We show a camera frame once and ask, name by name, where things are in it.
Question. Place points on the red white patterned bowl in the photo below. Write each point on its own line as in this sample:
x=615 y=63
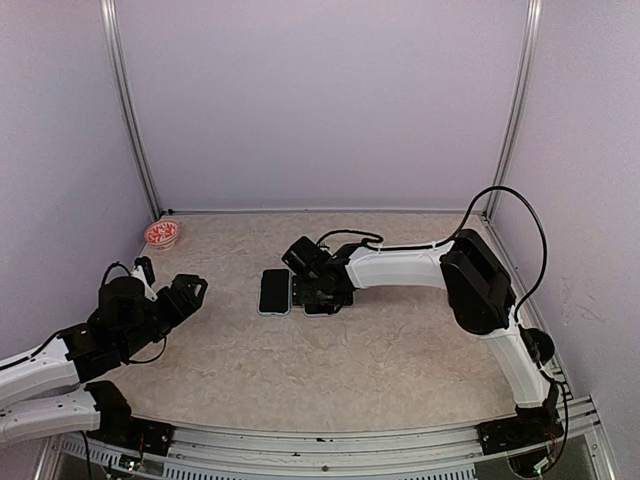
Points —
x=162 y=234

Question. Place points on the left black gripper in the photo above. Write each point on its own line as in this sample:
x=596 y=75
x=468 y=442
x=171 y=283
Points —
x=177 y=310

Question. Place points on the front aluminium rail base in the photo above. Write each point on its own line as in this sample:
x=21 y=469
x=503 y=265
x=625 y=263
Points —
x=462 y=451

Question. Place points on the lilac phone case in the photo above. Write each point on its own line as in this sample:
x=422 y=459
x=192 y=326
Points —
x=312 y=310

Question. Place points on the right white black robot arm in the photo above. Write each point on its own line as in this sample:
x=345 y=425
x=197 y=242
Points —
x=480 y=295

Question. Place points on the light blue phone case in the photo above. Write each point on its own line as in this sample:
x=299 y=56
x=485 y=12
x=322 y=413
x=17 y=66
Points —
x=260 y=300

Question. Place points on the left aluminium frame post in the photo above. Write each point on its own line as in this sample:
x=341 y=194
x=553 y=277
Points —
x=118 y=64

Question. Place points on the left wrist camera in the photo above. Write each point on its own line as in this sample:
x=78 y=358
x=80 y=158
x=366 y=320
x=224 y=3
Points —
x=143 y=271

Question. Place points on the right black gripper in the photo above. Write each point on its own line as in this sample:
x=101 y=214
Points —
x=301 y=294

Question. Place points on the right aluminium frame post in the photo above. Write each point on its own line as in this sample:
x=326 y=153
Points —
x=524 y=71

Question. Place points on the aluminium frame post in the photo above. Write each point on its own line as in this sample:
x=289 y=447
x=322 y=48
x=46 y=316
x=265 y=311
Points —
x=118 y=64
x=524 y=71

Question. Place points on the black cup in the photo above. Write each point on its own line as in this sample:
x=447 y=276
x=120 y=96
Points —
x=539 y=345

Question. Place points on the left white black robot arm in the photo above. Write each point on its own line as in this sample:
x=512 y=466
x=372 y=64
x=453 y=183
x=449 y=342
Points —
x=59 y=386

